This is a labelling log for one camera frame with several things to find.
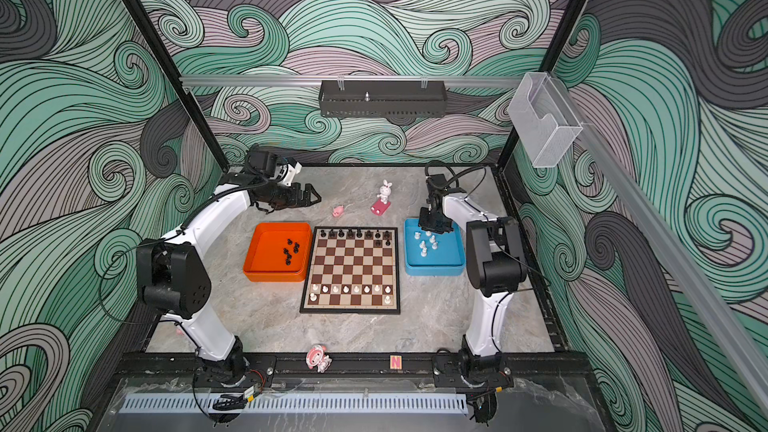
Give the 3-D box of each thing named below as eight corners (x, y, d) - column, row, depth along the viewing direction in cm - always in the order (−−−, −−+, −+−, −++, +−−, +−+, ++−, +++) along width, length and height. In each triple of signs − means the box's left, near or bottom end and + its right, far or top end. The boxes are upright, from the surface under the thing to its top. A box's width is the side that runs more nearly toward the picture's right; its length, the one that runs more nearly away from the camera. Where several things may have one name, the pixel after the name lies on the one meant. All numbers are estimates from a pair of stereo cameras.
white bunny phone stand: (372, 213, 108) (372, 198, 101) (383, 194, 113) (384, 179, 107) (382, 217, 107) (383, 202, 100) (393, 198, 112) (394, 183, 106)
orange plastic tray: (242, 282, 91) (236, 275, 87) (258, 230, 103) (254, 222, 99) (305, 282, 91) (302, 275, 87) (314, 230, 103) (311, 222, 99)
